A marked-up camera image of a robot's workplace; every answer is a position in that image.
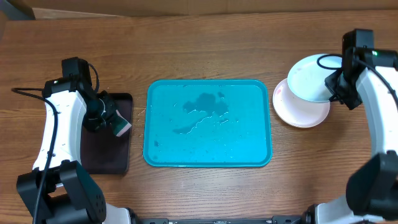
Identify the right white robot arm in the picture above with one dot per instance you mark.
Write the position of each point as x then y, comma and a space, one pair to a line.
367, 76

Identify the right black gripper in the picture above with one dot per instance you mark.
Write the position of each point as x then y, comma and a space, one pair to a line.
332, 85

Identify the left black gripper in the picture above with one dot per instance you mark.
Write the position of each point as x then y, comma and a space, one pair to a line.
92, 124

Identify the green and pink sponge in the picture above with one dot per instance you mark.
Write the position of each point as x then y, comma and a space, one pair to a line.
119, 124

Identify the teal plastic serving tray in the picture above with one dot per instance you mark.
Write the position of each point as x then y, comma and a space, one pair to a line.
207, 123

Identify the light blue rimmed plate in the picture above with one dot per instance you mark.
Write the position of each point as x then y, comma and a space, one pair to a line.
306, 79

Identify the brown cardboard backdrop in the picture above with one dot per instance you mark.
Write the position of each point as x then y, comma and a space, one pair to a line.
196, 7

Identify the black rectangular water tray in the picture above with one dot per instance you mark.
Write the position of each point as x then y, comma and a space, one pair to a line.
104, 153

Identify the white plate with sauce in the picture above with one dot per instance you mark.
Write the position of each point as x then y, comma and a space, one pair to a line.
296, 111

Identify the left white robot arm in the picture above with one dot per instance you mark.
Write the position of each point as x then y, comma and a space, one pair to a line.
59, 189

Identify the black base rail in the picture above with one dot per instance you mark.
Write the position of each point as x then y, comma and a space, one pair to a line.
279, 219

